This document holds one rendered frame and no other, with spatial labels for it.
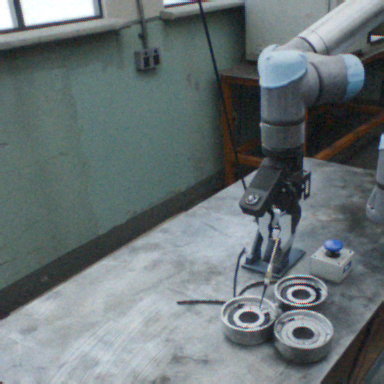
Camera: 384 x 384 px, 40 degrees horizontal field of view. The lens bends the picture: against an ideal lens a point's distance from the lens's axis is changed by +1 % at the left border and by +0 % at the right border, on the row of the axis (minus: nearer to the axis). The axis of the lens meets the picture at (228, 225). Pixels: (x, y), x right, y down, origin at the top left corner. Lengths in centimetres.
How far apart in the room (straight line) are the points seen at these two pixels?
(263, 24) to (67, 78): 127
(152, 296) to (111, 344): 16
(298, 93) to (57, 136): 180
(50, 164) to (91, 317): 154
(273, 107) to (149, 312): 48
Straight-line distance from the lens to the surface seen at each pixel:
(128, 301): 112
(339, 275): 114
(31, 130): 248
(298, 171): 98
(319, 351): 93
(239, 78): 316
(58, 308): 114
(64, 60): 255
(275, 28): 325
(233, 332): 96
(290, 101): 88
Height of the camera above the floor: 145
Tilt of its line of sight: 28 degrees down
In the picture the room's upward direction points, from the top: 2 degrees counter-clockwise
